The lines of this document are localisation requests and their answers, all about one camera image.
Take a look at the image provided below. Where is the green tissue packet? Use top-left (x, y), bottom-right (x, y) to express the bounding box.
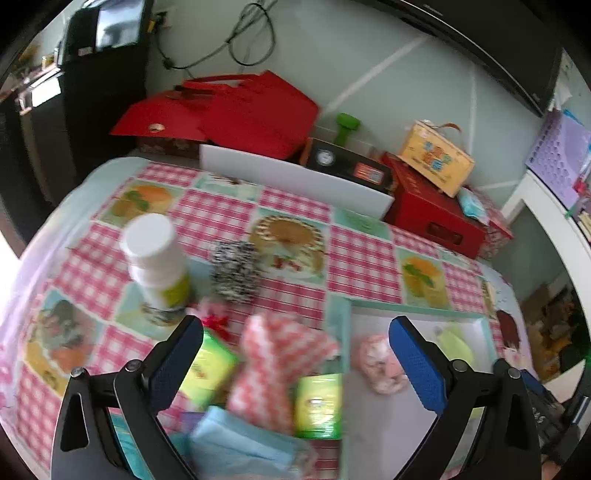
top-left (294, 374), bottom-right (343, 439)
top-left (178, 329), bottom-right (239, 411)

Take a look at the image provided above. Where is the white bottle with green label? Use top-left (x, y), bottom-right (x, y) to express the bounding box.
top-left (119, 213), bottom-right (192, 311)

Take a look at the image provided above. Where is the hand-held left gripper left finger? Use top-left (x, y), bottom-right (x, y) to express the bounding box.
top-left (51, 315), bottom-right (205, 480)

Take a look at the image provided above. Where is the leopard print scrunchie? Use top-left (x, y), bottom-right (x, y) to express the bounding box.
top-left (209, 240), bottom-right (259, 304)

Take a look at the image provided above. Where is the red pipe cleaner bow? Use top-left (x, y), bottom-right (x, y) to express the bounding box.
top-left (196, 300), bottom-right (230, 330)

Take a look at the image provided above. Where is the light blue cloth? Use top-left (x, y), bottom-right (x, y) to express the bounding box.
top-left (189, 406), bottom-right (315, 480)

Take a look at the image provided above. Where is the black television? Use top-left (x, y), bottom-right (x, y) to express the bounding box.
top-left (383, 0), bottom-right (561, 118)

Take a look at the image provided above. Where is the black cardboard box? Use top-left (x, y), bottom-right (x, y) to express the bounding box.
top-left (300, 137), bottom-right (393, 195)

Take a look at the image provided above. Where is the dark floral box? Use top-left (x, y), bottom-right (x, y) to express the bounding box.
top-left (136, 134), bottom-right (201, 158)

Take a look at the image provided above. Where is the yellow carton with handle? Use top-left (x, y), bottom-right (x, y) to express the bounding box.
top-left (397, 120), bottom-right (476, 198)

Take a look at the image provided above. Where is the pale yellow-green cloth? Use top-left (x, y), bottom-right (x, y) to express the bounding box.
top-left (436, 323), bottom-right (476, 365)

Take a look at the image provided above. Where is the white board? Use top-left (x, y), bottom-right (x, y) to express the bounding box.
top-left (199, 144), bottom-right (394, 220)

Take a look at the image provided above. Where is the black cable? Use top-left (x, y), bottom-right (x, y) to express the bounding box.
top-left (152, 0), bottom-right (278, 70)

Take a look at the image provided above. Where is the white box with teal rim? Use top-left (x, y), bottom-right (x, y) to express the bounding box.
top-left (325, 298), bottom-right (499, 480)

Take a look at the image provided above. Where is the white shelf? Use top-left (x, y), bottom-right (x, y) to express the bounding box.
top-left (501, 171), bottom-right (591, 301)

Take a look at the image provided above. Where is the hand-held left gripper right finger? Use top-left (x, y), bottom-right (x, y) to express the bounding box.
top-left (389, 316), bottom-right (541, 480)

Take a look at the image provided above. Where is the red fabric bag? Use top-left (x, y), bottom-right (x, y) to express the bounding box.
top-left (175, 70), bottom-right (320, 160)

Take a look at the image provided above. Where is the red floral box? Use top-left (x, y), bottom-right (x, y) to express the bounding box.
top-left (475, 194), bottom-right (514, 259)

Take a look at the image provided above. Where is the red box lid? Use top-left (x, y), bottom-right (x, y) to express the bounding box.
top-left (109, 90), bottom-right (213, 141)

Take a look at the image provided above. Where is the light blue packet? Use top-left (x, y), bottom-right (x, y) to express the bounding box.
top-left (457, 188), bottom-right (488, 220)

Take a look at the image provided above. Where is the purple plastic basket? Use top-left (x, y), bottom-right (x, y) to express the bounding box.
top-left (525, 111), bottom-right (591, 208)

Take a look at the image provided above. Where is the red gift box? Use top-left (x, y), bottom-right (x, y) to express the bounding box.
top-left (381, 153), bottom-right (488, 259)

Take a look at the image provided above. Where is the black cabinet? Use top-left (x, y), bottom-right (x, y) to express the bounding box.
top-left (0, 46), bottom-right (155, 241)

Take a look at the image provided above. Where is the pink chevron towel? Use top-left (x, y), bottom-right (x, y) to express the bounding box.
top-left (226, 314), bottom-right (340, 435)

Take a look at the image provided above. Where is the pink checked tablecloth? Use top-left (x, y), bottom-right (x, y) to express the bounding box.
top-left (0, 157), bottom-right (541, 480)

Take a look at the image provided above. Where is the black monitor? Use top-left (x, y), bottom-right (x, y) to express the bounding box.
top-left (65, 0), bottom-right (153, 58)

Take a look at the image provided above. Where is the pink crumpled cloth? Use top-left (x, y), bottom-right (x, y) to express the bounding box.
top-left (358, 335), bottom-right (409, 394)

